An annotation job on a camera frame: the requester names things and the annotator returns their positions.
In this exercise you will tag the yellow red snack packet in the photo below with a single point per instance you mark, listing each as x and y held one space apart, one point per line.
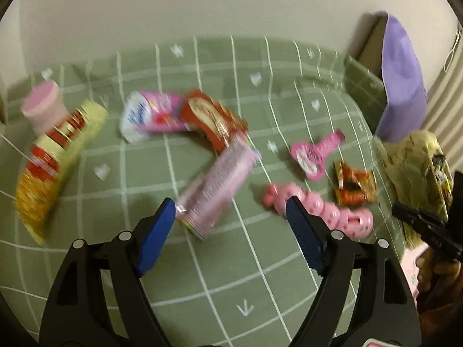
47 166

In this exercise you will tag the purple cloth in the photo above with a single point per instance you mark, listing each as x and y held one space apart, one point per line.
401 79

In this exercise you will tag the olive yellow bag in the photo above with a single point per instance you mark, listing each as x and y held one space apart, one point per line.
416 166

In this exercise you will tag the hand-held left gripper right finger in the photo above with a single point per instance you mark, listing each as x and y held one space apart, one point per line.
305 235

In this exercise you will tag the white ribbed panel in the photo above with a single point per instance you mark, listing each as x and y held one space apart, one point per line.
448 115

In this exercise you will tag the pink printed blanket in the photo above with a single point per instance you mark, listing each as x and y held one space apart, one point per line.
410 274

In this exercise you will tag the pink caterpillar toy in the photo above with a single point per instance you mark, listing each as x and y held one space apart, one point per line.
345 219

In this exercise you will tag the long pink box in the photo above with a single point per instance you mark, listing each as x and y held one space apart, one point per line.
217 184

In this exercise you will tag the pink key-shaped wrapper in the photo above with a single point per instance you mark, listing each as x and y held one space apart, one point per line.
313 156

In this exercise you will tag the pink plastic cup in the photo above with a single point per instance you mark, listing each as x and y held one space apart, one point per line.
41 106

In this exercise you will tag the green checked tablecloth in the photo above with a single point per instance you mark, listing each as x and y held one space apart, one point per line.
224 278

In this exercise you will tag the pink white pouch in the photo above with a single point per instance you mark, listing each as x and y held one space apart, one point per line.
152 115

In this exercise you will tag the small orange red packet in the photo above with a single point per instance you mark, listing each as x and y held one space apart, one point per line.
353 186

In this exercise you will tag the person's right hand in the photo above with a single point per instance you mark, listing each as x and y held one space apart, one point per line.
443 273

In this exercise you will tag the cardboard box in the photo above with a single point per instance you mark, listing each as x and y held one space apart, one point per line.
372 54

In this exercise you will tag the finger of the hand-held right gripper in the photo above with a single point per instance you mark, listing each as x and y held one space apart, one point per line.
423 224

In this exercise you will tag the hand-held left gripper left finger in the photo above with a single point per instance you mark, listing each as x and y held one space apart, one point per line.
157 235

